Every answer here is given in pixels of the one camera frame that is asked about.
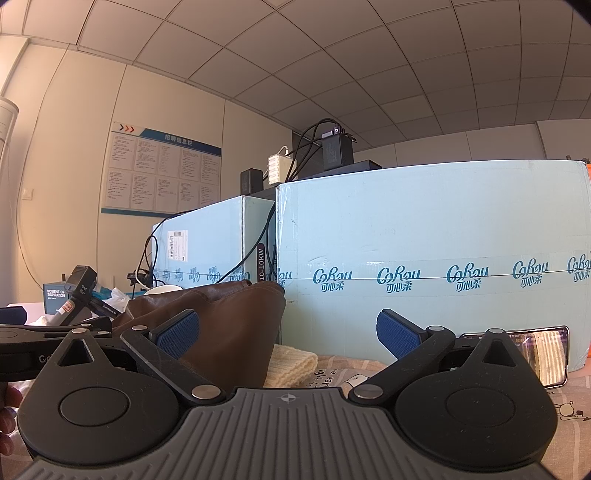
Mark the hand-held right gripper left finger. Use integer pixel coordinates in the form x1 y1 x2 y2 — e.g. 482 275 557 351
39 310 226 408

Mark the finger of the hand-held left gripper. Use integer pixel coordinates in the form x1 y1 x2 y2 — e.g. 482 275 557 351
0 320 114 344

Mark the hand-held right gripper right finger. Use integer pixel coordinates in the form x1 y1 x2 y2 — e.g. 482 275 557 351
348 309 540 408

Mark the person's left hand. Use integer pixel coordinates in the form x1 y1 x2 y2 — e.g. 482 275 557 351
0 384 22 459

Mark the small dark blue box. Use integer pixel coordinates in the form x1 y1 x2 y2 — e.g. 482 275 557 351
43 281 77 315

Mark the white crumpled tissue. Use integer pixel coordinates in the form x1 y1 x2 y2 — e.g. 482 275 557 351
90 286 133 324

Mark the white round object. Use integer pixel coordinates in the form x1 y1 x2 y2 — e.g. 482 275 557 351
143 285 185 299

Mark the small light blue cardboard box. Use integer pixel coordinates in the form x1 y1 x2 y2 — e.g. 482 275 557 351
151 195 278 284

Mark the cream knitted cloth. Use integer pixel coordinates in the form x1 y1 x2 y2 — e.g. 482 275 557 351
268 344 319 389

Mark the large light blue cardboard box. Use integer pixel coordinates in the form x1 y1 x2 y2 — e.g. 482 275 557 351
276 159 591 373

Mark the smartphone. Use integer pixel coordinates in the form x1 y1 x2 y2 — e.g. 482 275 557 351
459 325 571 389

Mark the small black power adapter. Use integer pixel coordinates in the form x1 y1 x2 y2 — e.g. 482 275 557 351
240 168 264 197

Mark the black flat device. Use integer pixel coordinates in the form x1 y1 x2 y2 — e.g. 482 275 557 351
263 159 382 201

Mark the white power strip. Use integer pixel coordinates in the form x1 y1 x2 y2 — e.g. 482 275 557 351
268 147 296 185

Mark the large black power adapter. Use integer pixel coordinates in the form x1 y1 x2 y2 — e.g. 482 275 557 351
322 124 355 172

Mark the printed beige bed sheet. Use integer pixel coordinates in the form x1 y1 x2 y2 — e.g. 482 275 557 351
272 342 591 480

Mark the thin black hanging cable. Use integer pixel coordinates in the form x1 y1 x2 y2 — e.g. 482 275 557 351
133 203 278 296

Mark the thick black labelled cable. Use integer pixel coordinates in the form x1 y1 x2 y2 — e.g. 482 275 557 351
255 242 278 283

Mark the wall notice board poster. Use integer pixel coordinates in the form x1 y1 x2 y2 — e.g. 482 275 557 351
100 121 222 217

